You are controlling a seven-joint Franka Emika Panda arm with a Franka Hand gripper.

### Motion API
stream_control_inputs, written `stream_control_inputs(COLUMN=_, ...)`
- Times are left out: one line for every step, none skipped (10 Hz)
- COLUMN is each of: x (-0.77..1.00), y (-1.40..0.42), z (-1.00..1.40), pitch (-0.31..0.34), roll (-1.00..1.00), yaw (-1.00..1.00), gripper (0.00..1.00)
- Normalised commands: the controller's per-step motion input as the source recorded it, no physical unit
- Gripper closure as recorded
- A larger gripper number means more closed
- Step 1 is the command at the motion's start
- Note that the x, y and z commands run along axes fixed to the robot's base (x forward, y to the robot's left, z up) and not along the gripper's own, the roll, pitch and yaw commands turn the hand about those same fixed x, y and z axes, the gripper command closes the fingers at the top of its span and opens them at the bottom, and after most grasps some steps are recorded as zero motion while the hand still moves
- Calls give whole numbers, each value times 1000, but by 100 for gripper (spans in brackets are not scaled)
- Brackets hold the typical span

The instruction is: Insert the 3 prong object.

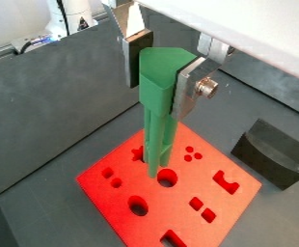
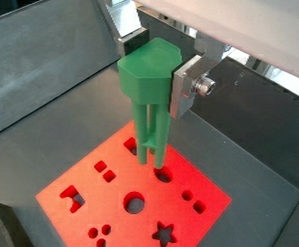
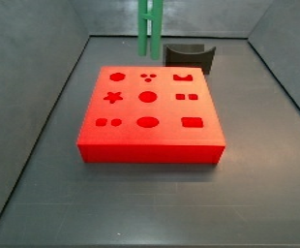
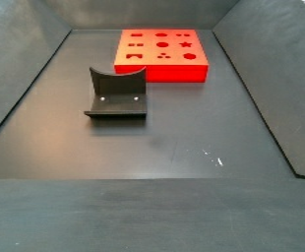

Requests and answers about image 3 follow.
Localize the green three prong object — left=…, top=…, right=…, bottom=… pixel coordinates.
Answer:
left=137, top=0, right=162, bottom=60

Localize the red shape sorter box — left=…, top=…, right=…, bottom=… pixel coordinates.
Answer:
left=77, top=66, right=226, bottom=164

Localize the black curved block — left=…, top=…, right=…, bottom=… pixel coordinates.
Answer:
left=162, top=44, right=216, bottom=75

